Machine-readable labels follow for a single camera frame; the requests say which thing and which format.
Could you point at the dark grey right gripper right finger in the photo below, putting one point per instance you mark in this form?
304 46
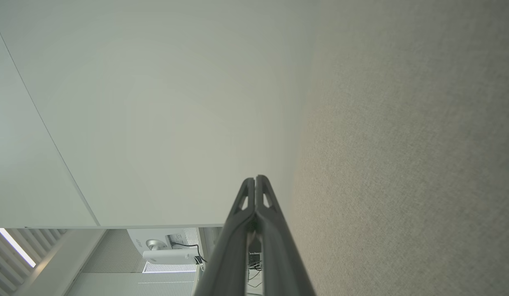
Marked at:
279 263

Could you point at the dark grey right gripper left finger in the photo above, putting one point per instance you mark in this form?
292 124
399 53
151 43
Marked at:
229 263

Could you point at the white partition panel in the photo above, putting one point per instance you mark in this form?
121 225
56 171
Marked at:
24 164
155 102

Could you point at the ceiling light strip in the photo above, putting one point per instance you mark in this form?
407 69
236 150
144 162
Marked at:
15 246

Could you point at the white mounted camera device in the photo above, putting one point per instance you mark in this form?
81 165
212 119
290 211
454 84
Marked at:
168 255

